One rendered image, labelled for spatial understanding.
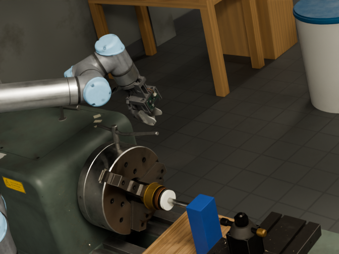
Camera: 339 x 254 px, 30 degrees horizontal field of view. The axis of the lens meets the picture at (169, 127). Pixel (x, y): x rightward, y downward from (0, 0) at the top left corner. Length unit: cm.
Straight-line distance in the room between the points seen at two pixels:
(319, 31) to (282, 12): 137
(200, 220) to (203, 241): 9
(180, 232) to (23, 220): 56
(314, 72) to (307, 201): 115
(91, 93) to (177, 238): 78
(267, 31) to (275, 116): 111
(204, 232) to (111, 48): 66
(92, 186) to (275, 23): 376
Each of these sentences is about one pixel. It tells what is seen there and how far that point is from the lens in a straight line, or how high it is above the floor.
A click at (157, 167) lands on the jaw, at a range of 225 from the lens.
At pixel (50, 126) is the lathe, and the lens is 244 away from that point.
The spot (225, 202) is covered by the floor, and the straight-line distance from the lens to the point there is 394.
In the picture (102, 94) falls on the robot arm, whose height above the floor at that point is 160.
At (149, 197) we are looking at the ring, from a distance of 213.
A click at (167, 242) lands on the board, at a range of 227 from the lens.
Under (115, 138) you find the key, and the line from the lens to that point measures 216.
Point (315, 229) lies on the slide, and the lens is 208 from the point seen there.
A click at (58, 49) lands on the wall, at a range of 589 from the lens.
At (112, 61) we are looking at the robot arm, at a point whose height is 162.
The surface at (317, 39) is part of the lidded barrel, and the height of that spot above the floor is 59.
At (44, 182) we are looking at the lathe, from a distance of 215.
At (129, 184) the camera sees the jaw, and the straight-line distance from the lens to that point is 213.
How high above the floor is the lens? 227
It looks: 27 degrees down
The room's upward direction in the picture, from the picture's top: 13 degrees counter-clockwise
